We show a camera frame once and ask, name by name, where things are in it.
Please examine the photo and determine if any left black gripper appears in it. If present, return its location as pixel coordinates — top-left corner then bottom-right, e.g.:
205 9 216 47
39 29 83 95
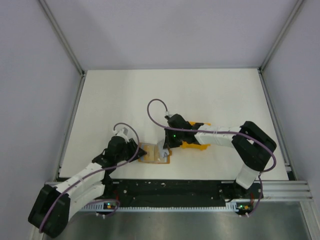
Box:
115 138 147 163

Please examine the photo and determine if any silver VIP card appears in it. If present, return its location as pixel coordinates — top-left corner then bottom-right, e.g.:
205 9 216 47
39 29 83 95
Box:
157 139 170 158

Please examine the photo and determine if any orange leather card holder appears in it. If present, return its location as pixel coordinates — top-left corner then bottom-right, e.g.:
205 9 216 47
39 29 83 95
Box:
138 143 172 165

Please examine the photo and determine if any yellow plastic bin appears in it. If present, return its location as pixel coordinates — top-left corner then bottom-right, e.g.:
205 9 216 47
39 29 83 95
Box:
180 121 211 151

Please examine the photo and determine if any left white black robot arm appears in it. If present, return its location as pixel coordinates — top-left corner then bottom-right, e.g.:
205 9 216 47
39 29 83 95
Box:
27 136 147 238

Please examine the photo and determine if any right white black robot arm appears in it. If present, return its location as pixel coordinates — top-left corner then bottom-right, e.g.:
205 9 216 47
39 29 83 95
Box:
163 114 277 198

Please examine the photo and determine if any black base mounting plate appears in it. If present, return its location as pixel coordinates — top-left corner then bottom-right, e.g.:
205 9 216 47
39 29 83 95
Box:
99 179 261 207

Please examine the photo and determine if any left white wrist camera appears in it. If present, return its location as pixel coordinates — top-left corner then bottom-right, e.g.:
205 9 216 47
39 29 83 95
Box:
113 127 129 142

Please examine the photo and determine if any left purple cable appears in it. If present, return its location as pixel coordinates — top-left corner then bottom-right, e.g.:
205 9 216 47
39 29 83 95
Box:
39 122 140 234

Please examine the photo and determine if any purple cable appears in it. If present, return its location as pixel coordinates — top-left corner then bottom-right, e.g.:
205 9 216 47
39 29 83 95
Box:
39 122 140 234
146 99 277 218

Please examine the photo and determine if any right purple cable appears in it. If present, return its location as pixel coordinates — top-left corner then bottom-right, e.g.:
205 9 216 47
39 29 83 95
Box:
146 99 277 218

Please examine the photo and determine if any white slotted cable duct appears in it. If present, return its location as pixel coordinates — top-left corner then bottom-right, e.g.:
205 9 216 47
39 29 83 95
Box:
80 201 253 214

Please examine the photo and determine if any aluminium front rail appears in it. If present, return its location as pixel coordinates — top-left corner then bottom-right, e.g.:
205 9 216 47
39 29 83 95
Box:
43 180 313 201

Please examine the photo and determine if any left aluminium frame post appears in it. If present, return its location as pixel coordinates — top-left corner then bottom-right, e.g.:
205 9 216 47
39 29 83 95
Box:
37 0 86 76

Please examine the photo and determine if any aluminium frame post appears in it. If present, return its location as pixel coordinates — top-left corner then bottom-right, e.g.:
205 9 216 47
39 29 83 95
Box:
37 0 86 76
258 0 306 73

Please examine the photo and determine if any right aluminium frame post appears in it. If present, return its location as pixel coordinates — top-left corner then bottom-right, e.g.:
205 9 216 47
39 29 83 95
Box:
258 0 306 73

